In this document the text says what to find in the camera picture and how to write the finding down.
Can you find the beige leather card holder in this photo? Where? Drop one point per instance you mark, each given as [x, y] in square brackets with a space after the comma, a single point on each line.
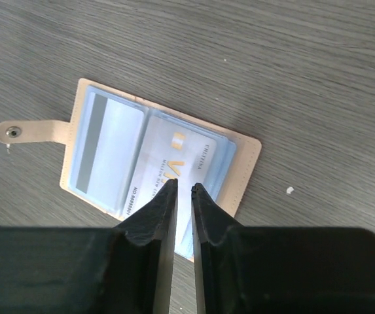
[226, 181]

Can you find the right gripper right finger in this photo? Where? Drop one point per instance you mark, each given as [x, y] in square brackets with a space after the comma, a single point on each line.
[260, 269]

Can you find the grey striped credit card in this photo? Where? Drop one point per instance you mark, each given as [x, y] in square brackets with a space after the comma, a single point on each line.
[105, 147]

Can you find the white VIP credit card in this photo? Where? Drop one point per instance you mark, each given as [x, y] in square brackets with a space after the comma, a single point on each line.
[172, 149]

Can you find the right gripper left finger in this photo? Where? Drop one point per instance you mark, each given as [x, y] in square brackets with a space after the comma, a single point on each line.
[124, 269]

